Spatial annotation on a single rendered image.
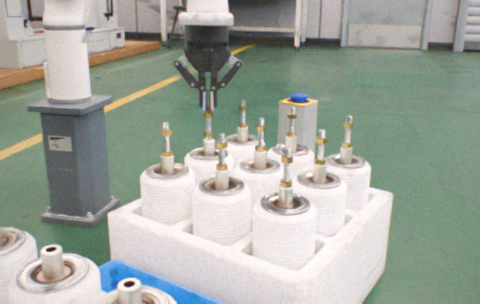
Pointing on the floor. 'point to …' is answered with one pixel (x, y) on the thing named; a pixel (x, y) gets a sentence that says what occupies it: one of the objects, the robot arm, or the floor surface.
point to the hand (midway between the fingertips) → (208, 100)
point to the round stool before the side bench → (175, 25)
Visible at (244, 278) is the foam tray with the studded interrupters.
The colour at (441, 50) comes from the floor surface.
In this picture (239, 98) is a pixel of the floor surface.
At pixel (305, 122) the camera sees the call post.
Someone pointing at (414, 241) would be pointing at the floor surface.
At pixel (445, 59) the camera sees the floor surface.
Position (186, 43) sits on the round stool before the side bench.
